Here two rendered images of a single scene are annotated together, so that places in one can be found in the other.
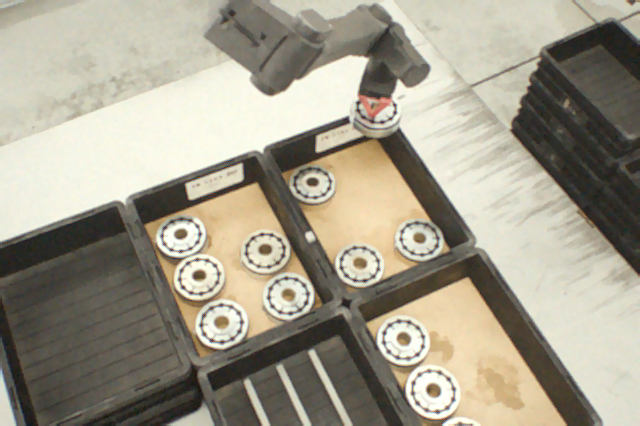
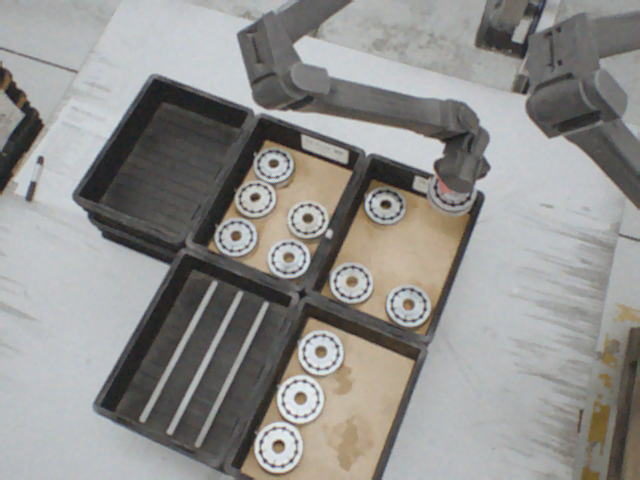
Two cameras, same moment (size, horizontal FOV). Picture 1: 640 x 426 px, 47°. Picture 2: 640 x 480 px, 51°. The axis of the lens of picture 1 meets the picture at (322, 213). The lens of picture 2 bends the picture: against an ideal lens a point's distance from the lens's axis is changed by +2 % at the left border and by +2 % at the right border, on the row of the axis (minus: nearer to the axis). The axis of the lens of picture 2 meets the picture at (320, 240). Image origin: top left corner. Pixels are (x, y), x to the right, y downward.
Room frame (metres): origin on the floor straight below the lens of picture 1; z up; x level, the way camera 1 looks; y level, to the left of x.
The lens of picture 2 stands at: (0.34, -0.48, 2.33)
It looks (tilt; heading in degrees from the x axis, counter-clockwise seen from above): 66 degrees down; 54
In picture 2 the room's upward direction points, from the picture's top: 1 degrees counter-clockwise
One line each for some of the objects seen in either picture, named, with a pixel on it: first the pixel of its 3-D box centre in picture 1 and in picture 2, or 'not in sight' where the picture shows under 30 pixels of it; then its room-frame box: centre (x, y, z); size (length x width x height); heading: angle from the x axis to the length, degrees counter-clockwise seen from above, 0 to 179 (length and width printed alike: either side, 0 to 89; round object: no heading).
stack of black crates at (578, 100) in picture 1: (593, 123); not in sight; (1.55, -0.85, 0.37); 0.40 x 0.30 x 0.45; 33
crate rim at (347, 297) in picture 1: (365, 196); (397, 243); (0.84, -0.09, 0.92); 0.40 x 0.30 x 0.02; 30
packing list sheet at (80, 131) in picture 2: not in sight; (74, 153); (0.36, 0.73, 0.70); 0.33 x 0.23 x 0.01; 33
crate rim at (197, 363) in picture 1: (230, 251); (278, 198); (0.69, 0.17, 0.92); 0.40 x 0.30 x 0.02; 30
